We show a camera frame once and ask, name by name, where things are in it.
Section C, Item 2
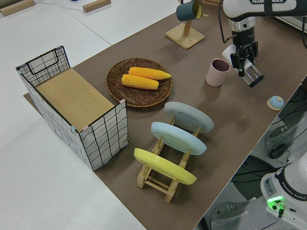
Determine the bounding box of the brown table mat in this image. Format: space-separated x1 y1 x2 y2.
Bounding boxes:
23 0 307 230

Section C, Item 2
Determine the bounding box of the wooden plate rack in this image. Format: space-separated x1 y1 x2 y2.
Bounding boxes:
137 114 202 204

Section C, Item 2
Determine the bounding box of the dark blue mug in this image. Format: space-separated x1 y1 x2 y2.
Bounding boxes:
176 0 203 22

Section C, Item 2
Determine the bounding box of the yellow plate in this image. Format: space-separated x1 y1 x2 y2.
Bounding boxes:
133 148 198 185

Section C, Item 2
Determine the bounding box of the pink mug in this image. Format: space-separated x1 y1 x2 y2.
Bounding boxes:
205 58 231 87

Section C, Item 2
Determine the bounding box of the light blue plate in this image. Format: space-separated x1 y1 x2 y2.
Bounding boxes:
151 121 207 156

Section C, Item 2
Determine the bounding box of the light wooden block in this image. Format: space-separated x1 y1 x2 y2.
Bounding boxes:
82 0 112 13
0 0 35 17

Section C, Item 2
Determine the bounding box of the yellow corn cob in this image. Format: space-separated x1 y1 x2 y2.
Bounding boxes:
121 74 160 91
128 67 172 81

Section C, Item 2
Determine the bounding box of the grey plate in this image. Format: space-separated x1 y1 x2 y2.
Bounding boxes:
164 101 214 133

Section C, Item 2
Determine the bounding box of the wooden basket lid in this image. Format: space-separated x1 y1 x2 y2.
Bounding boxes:
35 68 115 128

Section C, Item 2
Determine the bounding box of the black wire storage basket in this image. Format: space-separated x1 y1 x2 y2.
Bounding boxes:
15 45 130 171

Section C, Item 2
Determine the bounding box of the white wrist mount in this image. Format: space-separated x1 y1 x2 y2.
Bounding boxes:
221 45 237 61

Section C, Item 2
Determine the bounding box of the wooden mug rack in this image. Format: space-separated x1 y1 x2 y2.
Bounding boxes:
165 0 209 50

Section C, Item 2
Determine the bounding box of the clear drinking glass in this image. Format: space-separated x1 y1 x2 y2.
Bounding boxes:
243 65 264 88

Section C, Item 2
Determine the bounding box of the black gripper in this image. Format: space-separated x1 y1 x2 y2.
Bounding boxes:
230 28 259 77

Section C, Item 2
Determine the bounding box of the round wicker basket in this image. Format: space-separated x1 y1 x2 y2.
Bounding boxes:
106 57 174 108

